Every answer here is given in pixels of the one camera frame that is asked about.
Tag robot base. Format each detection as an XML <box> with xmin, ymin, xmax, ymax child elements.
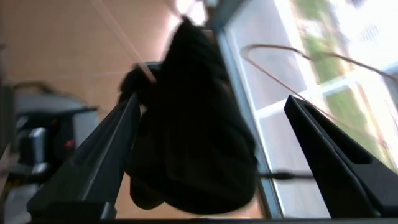
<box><xmin>0</xmin><ymin>80</ymin><xmax>100</xmax><ymax>224</ymax></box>

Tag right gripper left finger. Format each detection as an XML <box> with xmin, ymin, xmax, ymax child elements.
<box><xmin>26</xmin><ymin>93</ymin><xmax>141</xmax><ymax>218</ymax></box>

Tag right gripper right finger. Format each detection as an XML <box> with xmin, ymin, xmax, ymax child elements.
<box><xmin>283</xmin><ymin>95</ymin><xmax>398</xmax><ymax>218</ymax></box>

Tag black drawstring shorts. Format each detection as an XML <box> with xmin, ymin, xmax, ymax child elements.
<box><xmin>118</xmin><ymin>17</ymin><xmax>259</xmax><ymax>215</ymax></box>

